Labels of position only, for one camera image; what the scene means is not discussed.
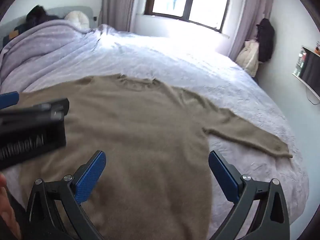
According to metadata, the black hanging jacket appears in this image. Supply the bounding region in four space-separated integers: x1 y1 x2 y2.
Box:
255 18 275 63

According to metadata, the thin television cable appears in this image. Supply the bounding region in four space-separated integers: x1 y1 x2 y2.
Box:
306 90 320 105

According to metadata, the dark framed window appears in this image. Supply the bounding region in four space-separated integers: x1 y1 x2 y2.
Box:
144 0 235 33

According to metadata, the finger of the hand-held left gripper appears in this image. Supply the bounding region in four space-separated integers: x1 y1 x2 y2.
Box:
0 92 20 109
0 98 70 130

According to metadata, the person's left hand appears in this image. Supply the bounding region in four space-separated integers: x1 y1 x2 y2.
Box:
0 174 22 239

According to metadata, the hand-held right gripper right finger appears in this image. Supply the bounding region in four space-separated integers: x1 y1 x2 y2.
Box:
209 150 290 240

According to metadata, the lavender embossed bed blanket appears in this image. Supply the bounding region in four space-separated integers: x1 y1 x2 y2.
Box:
0 20 309 240

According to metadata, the grey padded headboard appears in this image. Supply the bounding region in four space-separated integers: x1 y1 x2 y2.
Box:
0 6 95 48

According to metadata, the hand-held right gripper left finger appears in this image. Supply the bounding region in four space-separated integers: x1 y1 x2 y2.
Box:
25 150 107 240

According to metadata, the brown knit sweater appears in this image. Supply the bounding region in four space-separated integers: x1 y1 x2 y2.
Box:
15 74 293 240

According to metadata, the mauve pleated curtain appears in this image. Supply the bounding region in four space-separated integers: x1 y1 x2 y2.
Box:
99 0 139 32
229 0 274 60

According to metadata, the beige hanging jacket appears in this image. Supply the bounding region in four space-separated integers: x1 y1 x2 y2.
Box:
236 39 259 77

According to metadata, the wall mounted television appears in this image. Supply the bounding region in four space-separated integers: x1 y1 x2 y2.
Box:
292 45 320 103

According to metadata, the round white cushion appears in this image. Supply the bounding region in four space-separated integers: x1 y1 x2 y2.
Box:
64 10 90 30

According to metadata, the dark clothes pile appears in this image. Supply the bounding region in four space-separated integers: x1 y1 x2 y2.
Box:
14 4 60 34

